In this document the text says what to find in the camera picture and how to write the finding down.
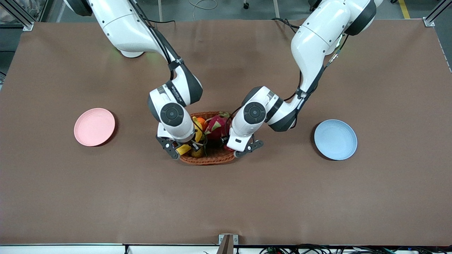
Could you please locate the yellow banana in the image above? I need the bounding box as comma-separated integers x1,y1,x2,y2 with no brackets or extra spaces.
176,116,204,156

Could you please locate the pink dragon fruit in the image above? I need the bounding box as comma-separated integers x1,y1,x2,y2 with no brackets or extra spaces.
204,111,233,141

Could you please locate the brown wicker fruit basket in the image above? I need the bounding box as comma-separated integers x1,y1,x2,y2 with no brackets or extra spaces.
179,111,238,165

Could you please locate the brown table cover sheet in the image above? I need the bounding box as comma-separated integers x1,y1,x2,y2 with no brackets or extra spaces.
0,18,452,246

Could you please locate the pink round plate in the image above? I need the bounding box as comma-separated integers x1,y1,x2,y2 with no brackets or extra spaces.
73,108,116,147

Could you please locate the light blue round plate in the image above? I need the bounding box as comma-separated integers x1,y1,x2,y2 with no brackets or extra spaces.
314,119,358,161

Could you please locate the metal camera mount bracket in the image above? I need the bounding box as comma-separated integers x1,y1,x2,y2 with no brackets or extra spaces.
218,234,239,254

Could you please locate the black right arm base cable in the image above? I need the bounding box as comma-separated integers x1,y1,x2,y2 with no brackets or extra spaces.
143,18,176,25

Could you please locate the black arm base cable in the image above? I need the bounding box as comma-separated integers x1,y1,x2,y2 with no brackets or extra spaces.
143,18,176,25
272,18,301,34

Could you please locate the black left arm base cable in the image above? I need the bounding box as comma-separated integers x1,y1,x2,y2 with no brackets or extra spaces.
272,18,301,34

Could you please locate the white floor cable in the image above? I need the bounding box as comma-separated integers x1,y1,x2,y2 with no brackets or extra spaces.
188,0,218,21

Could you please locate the tangled black cable bundle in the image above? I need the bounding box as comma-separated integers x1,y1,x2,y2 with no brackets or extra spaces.
260,243,452,254

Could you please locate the white table edge rail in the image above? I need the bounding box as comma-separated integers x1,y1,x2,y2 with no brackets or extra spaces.
0,243,452,254

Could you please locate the aluminium frame post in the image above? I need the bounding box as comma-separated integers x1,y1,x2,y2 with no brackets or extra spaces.
0,0,35,31
423,0,452,28

